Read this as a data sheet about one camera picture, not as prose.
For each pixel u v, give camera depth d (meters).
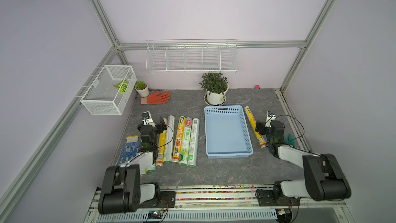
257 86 1.24
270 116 0.78
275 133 0.70
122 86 0.82
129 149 0.90
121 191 0.41
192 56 0.99
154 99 1.16
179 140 0.91
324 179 0.43
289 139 0.94
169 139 0.92
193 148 0.86
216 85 1.00
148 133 0.66
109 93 0.83
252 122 0.98
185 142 0.89
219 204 0.73
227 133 0.96
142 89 1.12
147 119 0.74
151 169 0.81
